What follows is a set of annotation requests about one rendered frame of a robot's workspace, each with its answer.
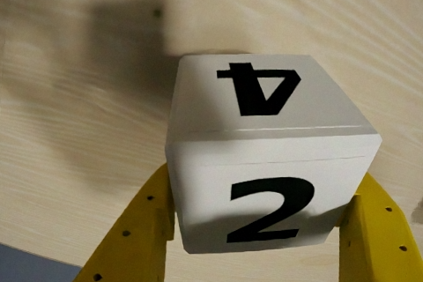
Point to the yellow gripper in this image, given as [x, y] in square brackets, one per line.
[375, 241]

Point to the white cube with black digits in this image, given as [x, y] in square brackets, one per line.
[264, 151]

